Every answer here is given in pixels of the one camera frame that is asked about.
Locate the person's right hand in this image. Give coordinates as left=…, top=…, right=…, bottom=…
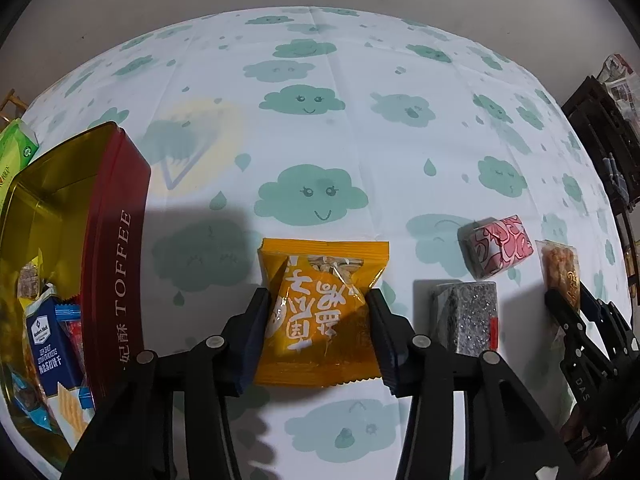
left=559, top=402, right=613, bottom=468

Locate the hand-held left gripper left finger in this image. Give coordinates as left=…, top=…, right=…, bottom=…
left=60, top=287, right=273, bottom=480

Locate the red and gold tin box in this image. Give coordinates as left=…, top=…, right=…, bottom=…
left=0, top=121, right=152, bottom=466

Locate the orange snack packet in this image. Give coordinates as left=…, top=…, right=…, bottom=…
left=254, top=238, right=391, bottom=387

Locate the pink patterned snack packet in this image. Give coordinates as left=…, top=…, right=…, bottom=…
left=457, top=214, right=535, bottom=281

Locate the green tissue pack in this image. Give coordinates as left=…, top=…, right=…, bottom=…
left=0, top=118, right=41, bottom=221

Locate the speckled grey snack packet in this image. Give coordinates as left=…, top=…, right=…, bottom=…
left=431, top=281, right=500, bottom=358

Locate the stack of newspapers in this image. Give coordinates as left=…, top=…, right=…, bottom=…
left=600, top=54, right=640, bottom=111

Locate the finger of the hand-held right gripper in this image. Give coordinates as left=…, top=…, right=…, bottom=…
left=580, top=285, right=640, bottom=361
left=544, top=287, right=583, bottom=361

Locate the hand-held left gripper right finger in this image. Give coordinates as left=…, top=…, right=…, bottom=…
left=367, top=290, right=581, bottom=480

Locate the dark blue cracker packet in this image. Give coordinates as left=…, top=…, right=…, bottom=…
left=25, top=297, right=96, bottom=441

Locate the dark wooden cabinet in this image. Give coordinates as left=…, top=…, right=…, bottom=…
left=561, top=76, right=640, bottom=311

